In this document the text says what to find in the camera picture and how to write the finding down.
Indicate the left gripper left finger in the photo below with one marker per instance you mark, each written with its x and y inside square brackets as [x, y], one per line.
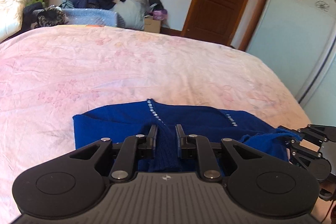
[75, 182]

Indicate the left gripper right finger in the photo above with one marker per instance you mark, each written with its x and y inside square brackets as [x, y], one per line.
[257, 182]

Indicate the blue knit sweater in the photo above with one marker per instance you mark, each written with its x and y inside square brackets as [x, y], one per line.
[120, 121]

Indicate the pale sliding wardrobe door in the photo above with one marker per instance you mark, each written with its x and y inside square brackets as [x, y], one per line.
[296, 39]

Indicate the pink floral bed sheet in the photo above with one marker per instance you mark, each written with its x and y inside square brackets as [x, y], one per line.
[50, 74]

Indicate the light blue folded blanket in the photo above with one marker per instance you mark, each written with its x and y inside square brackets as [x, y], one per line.
[95, 17]

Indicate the leopard print garment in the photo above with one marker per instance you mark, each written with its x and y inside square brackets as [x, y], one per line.
[50, 17]

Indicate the cardboard box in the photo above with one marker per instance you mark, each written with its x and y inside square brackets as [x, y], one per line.
[152, 25]

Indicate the white puffer jacket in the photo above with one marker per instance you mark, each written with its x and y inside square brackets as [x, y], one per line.
[11, 16]

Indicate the clear plastic bag of bedding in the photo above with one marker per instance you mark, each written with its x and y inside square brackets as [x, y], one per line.
[133, 12]

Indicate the purple bag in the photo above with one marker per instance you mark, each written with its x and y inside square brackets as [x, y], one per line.
[160, 15]

